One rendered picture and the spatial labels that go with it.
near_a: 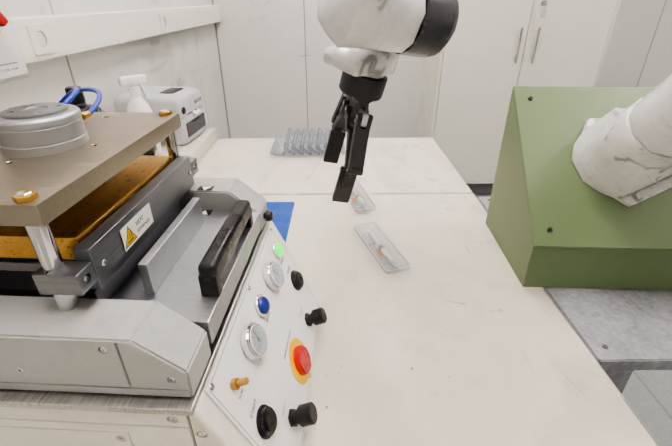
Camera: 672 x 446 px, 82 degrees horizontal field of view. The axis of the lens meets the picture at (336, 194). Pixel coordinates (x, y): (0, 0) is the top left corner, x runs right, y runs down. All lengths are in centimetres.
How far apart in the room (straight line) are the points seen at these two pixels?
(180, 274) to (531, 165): 66
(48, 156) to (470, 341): 63
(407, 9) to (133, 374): 47
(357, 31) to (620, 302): 69
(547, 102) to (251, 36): 227
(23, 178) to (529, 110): 83
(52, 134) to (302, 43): 247
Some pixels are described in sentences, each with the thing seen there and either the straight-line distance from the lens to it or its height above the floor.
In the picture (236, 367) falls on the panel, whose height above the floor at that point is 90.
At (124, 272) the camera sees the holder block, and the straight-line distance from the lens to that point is 50.
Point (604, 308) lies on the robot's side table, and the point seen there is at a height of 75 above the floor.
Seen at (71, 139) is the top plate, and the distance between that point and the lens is 50.
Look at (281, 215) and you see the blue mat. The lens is 101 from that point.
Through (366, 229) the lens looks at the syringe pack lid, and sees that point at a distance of 91.
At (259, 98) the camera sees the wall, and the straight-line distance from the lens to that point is 296.
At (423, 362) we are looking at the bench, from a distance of 67.
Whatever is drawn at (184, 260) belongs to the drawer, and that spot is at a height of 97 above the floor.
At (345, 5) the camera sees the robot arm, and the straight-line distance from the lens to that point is 48.
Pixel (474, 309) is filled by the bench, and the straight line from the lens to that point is 77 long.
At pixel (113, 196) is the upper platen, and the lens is 49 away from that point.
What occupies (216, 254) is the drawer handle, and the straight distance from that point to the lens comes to 43.
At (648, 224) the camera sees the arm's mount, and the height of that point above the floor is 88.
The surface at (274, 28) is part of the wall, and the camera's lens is 288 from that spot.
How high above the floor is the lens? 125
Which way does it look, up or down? 27 degrees down
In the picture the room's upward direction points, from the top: straight up
